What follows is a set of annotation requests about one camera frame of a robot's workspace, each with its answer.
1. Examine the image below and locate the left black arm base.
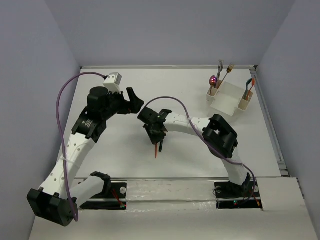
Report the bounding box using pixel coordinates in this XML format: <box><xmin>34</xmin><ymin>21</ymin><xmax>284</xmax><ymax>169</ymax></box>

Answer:
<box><xmin>80</xmin><ymin>181</ymin><xmax>127</xmax><ymax>211</ymax></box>

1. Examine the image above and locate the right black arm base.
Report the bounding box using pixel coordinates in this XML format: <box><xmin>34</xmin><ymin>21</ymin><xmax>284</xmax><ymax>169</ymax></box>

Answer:
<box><xmin>212</xmin><ymin>181</ymin><xmax>263</xmax><ymax>210</ymax></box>

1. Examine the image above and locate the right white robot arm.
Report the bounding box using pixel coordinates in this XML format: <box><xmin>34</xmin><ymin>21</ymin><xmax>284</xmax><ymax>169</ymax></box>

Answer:
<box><xmin>137</xmin><ymin>107</ymin><xmax>252</xmax><ymax>199</ymax></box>

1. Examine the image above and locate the teal spoon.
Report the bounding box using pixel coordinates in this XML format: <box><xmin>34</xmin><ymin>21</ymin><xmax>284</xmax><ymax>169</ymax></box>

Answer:
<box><xmin>242</xmin><ymin>78</ymin><xmax>253</xmax><ymax>100</ymax></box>

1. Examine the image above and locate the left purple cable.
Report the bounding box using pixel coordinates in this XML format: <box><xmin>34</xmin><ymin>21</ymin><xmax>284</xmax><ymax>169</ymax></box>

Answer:
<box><xmin>55</xmin><ymin>71</ymin><xmax>106</xmax><ymax>223</ymax></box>

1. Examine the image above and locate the gold fork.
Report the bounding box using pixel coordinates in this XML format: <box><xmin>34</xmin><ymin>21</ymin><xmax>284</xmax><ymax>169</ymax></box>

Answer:
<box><xmin>217</xmin><ymin>63</ymin><xmax>235</xmax><ymax>88</ymax></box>

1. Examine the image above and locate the gold knife dark handle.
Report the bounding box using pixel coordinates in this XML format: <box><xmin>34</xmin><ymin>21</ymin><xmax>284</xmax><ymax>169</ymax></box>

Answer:
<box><xmin>158</xmin><ymin>140</ymin><xmax>163</xmax><ymax>152</ymax></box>

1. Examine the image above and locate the iridescent spoon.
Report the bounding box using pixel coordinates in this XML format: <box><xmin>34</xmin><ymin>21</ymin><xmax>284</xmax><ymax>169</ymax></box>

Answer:
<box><xmin>209</xmin><ymin>75</ymin><xmax>218</xmax><ymax>95</ymax></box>

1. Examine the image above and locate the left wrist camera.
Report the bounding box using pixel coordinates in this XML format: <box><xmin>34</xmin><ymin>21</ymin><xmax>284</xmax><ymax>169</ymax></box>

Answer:
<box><xmin>103</xmin><ymin>72</ymin><xmax>122</xmax><ymax>94</ymax></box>

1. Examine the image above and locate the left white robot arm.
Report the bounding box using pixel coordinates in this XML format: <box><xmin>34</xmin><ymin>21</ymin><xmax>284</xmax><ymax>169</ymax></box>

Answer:
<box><xmin>27</xmin><ymin>86</ymin><xmax>144</xmax><ymax>227</ymax></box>

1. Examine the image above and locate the white utensil caddy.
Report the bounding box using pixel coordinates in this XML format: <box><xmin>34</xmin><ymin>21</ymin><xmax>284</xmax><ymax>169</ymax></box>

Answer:
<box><xmin>206</xmin><ymin>82</ymin><xmax>254</xmax><ymax>120</ymax></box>

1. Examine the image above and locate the metal table rail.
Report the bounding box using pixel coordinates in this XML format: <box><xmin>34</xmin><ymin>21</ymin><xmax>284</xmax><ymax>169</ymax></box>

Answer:
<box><xmin>80</xmin><ymin>64</ymin><xmax>259</xmax><ymax>71</ymax></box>

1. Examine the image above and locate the silver fork dark handle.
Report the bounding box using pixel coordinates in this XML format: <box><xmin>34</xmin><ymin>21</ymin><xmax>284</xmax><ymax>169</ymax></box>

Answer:
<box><xmin>215</xmin><ymin>59</ymin><xmax>224</xmax><ymax>88</ymax></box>

